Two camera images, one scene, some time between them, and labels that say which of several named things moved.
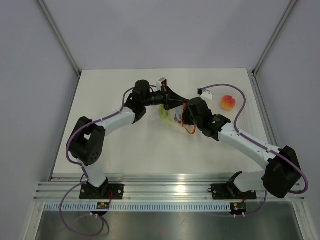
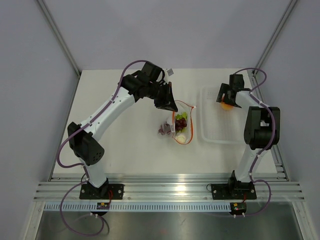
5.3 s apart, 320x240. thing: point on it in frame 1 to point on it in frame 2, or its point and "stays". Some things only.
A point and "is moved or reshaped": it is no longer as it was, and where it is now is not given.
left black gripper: [171, 99] to [168, 102]
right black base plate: [230, 191] stays
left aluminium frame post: [58, 36] stays
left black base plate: [88, 191] stays
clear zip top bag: [169, 122] is moved or reshaped
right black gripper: [186, 116] to [224, 89]
